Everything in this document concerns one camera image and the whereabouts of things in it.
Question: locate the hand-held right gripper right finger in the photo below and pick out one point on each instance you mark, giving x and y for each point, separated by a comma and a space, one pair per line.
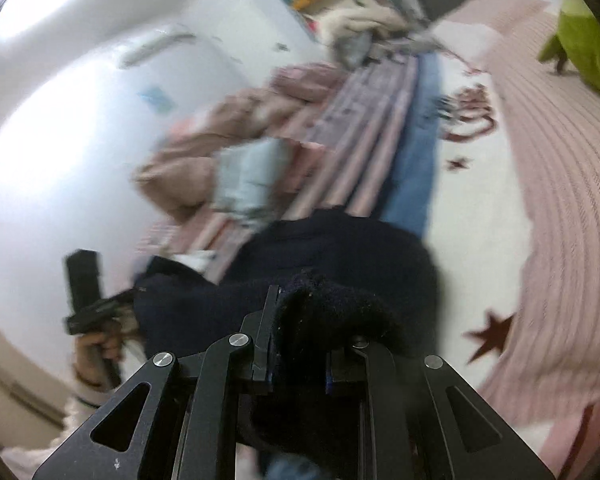
336, 377

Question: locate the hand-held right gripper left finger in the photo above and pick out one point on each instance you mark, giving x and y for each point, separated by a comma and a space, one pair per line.
265, 331

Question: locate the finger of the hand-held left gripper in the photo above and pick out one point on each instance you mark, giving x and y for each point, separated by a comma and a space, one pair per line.
120, 301

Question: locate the dark navy knit garment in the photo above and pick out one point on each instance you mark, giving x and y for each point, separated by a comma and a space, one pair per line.
330, 265

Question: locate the person's left forearm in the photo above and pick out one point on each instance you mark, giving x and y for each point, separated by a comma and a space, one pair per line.
82, 402

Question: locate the pile of mixed clothes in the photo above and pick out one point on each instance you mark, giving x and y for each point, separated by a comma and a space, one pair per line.
367, 25

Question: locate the person's left hand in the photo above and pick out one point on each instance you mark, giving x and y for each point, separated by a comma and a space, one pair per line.
106, 344

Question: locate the light grey folded garment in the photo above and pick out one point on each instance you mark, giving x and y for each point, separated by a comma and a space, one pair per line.
250, 175

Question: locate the pink crumpled quilt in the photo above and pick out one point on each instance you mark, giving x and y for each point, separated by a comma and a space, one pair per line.
215, 125

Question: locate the white star printed blanket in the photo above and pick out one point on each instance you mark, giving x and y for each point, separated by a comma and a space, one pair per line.
480, 220

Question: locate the blue jeans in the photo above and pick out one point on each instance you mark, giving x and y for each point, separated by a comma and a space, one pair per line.
412, 160

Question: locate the pink striped bed sheet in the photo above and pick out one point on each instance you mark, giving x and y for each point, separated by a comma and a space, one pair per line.
360, 125

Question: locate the white air conditioner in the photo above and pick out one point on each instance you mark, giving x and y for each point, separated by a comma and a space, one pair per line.
155, 45

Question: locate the pink ribbed knit blanket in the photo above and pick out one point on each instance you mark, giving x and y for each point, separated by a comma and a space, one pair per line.
570, 200

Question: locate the green cloth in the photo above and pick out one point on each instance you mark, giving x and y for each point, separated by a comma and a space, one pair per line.
587, 40

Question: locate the blue wall sticker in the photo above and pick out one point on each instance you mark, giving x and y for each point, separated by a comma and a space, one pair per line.
156, 98

